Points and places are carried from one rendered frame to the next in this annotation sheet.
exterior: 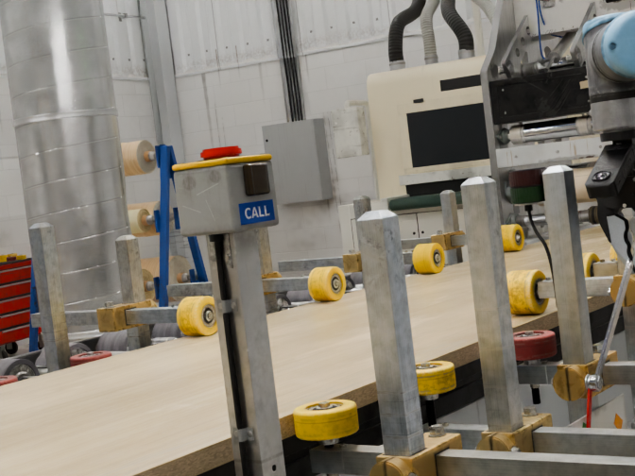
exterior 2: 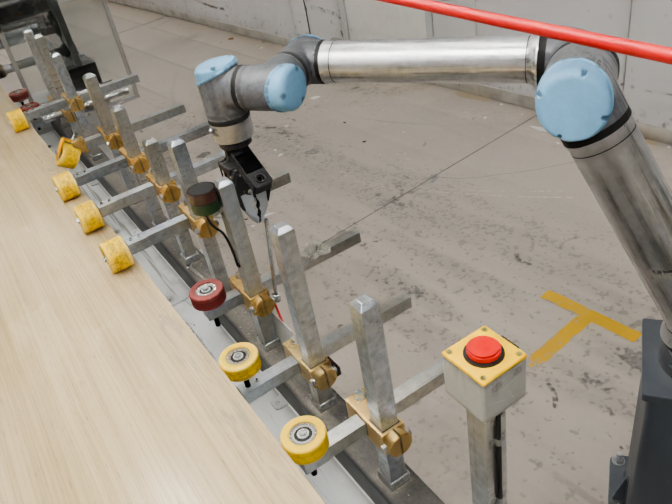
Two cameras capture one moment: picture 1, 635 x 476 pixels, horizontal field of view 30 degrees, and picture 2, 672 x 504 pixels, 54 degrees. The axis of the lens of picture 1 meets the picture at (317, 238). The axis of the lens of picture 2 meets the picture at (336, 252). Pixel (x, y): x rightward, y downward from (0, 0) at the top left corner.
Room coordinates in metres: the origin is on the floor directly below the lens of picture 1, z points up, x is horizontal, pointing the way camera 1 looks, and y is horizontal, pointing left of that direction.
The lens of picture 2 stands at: (1.03, 0.63, 1.78)
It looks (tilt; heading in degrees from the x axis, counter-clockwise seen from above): 35 degrees down; 297
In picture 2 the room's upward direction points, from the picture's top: 11 degrees counter-clockwise
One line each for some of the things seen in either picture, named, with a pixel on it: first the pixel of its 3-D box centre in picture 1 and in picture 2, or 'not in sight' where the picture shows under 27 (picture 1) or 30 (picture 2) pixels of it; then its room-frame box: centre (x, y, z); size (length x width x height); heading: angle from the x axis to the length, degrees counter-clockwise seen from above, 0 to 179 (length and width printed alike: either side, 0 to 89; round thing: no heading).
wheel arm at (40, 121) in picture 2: not in sight; (81, 107); (3.17, -1.47, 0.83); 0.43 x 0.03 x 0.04; 54
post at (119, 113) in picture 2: not in sight; (143, 177); (2.36, -0.81, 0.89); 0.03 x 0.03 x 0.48; 54
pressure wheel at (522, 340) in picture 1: (532, 367); (211, 306); (1.85, -0.31, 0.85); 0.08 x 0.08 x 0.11
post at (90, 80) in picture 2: not in sight; (114, 142); (2.57, -0.96, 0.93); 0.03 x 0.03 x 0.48; 54
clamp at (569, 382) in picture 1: (584, 375); (251, 294); (1.78, -0.38, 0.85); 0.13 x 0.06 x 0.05; 144
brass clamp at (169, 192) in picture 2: not in sight; (163, 186); (2.18, -0.67, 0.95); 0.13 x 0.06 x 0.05; 144
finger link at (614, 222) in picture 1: (626, 241); (245, 205); (1.79, -0.46, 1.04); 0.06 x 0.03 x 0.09; 144
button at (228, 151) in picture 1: (221, 156); (483, 351); (1.15, 0.08, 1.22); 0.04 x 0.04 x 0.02
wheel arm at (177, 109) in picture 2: not in sight; (135, 125); (2.54, -1.06, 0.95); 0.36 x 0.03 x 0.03; 54
